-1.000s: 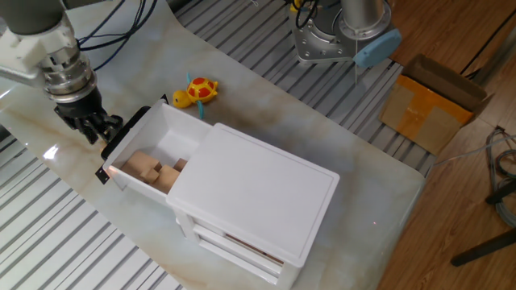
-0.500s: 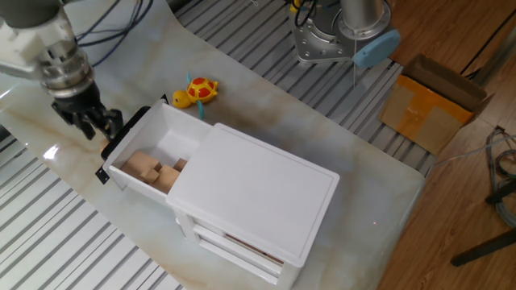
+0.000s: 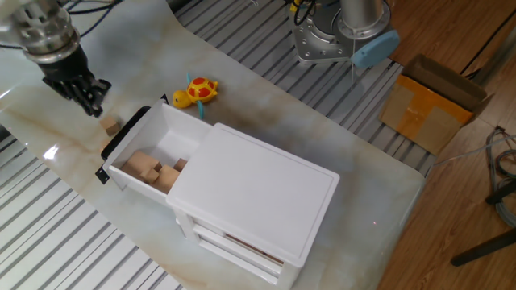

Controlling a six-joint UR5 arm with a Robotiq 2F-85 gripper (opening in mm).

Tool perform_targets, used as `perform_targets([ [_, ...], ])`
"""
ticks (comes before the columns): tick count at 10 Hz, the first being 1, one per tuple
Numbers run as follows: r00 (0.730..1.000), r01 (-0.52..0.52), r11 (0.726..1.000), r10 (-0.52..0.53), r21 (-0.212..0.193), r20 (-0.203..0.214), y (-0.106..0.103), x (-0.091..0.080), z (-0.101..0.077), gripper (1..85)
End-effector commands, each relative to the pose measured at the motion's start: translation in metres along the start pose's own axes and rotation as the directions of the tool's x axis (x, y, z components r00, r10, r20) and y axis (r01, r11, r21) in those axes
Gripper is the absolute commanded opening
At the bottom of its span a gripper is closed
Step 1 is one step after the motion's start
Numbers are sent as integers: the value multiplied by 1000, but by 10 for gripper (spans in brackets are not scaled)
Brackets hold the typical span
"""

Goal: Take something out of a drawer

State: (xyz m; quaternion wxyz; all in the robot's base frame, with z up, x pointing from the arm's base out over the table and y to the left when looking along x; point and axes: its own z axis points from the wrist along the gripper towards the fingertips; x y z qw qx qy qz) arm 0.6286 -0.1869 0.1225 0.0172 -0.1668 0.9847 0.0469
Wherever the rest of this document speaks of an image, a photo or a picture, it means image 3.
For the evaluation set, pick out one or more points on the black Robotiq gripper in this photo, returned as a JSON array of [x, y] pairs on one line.
[[66, 68]]

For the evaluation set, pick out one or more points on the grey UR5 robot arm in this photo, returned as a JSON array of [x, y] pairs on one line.
[[40, 32]]

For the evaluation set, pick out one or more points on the white drawer cabinet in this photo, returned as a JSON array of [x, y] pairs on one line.
[[258, 189]]

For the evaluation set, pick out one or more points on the yellow turtle bath toy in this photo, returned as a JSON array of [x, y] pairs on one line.
[[201, 89]]

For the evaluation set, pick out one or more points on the yellow connector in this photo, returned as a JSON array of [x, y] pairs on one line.
[[295, 5]]

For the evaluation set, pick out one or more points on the cardboard box with orange tape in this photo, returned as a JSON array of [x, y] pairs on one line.
[[423, 113]]

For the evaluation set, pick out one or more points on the black stand leg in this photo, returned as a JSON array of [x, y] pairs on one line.
[[502, 192], [483, 247]]

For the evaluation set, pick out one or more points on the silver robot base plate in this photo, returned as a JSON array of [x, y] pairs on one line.
[[316, 48]]

